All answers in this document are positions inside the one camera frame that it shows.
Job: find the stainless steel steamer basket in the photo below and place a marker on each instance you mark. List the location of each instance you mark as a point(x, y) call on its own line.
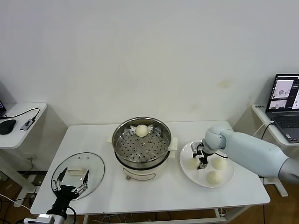
point(140, 149)

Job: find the round glass lid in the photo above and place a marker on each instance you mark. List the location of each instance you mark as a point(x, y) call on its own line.
point(93, 168)

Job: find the white steamed baozi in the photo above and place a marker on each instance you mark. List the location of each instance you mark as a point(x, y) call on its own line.
point(219, 163)
point(192, 163)
point(214, 178)
point(141, 130)

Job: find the white round plate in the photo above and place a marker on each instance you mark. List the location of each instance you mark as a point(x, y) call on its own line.
point(187, 151)

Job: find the grey open laptop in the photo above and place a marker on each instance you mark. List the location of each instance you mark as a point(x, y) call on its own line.
point(285, 121)

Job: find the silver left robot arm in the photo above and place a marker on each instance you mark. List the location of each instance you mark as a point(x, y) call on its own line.
point(45, 218)

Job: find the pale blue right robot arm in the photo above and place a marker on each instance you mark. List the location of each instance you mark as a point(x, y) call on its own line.
point(252, 149)

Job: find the grey usb hub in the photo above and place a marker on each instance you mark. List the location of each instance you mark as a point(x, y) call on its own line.
point(26, 124)

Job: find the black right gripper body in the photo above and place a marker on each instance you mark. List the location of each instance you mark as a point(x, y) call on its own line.
point(203, 151)

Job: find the white side table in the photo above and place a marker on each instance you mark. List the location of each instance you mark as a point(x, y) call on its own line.
point(261, 116)
point(28, 135)

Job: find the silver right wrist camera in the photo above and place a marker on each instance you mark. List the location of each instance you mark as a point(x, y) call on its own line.
point(195, 150)

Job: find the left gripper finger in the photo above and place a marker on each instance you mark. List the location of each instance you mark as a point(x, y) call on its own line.
point(58, 180)
point(84, 182)

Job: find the cream electric cooker base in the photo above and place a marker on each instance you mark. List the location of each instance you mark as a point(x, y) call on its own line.
point(144, 173)

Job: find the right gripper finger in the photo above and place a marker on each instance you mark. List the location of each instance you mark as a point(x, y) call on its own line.
point(204, 161)
point(202, 167)

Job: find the black computer mouse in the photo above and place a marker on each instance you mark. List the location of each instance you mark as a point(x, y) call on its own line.
point(7, 127)

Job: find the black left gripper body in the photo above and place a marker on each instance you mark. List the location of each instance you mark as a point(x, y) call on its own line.
point(65, 194)

